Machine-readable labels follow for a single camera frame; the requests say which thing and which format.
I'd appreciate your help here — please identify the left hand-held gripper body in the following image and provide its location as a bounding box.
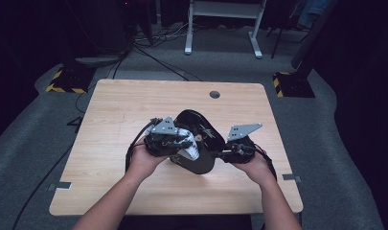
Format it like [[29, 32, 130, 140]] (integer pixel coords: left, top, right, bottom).
[[143, 115, 183, 157]]

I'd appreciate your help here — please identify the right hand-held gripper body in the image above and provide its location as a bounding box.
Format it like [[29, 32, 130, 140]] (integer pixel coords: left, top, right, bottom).
[[226, 123, 263, 165]]

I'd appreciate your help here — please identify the white dotted cloth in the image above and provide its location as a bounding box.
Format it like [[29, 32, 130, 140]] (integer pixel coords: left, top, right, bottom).
[[175, 127, 200, 161]]

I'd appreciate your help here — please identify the black lacquer floral tray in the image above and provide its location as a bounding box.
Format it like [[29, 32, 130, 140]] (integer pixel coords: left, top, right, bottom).
[[169, 108, 227, 175]]

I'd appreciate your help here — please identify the person's right hand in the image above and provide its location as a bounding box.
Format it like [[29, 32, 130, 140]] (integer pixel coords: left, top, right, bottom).
[[231, 155, 276, 190]]

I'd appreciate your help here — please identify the person's left hand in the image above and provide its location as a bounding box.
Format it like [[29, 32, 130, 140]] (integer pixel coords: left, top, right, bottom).
[[126, 143, 167, 183]]

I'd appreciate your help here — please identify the grey tape piece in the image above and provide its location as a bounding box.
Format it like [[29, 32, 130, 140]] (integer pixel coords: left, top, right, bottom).
[[47, 181, 72, 192], [282, 172, 302, 184]]

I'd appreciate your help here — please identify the person's dark clothing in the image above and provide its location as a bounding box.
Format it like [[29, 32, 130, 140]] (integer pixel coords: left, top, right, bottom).
[[118, 214, 253, 230]]

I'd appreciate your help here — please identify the black yellow striped base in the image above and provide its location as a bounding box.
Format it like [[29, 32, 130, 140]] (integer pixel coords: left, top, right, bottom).
[[272, 71, 316, 99], [45, 63, 97, 94]]

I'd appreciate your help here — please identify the grey round stand base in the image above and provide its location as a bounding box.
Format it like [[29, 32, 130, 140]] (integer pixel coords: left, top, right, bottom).
[[74, 55, 126, 69]]

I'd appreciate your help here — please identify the black tripod leg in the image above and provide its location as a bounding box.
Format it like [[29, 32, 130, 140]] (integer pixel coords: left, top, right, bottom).
[[270, 27, 286, 60]]

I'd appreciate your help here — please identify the dark slanted stand pole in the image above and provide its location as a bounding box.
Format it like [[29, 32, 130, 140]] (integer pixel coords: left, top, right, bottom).
[[291, 0, 339, 70]]

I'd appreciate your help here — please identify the blue cloth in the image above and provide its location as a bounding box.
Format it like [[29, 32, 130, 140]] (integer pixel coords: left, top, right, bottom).
[[298, 0, 331, 31]]

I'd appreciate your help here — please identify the right hand-held gripper cable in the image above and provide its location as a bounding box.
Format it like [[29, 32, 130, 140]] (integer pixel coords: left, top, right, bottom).
[[253, 145, 278, 180]]

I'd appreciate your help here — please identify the hand-held gripper cable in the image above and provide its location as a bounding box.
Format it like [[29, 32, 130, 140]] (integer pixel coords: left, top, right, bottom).
[[11, 117, 161, 230], [253, 145, 278, 180]]

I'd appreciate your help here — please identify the left hand-held gripper cable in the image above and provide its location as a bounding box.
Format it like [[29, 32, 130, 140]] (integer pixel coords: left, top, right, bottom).
[[11, 117, 161, 230]]

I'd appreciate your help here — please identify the long black floor cable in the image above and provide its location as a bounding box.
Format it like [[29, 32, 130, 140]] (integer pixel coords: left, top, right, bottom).
[[132, 44, 203, 82]]

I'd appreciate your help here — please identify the thin black floor cable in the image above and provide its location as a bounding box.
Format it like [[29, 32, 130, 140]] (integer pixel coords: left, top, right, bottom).
[[66, 83, 99, 132]]

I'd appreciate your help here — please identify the tangle of floor cables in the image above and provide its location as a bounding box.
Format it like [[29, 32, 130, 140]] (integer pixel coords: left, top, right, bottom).
[[133, 20, 195, 42]]

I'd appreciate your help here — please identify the white metal desk frame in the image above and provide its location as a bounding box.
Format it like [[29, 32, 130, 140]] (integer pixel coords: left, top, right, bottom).
[[184, 0, 267, 59]]

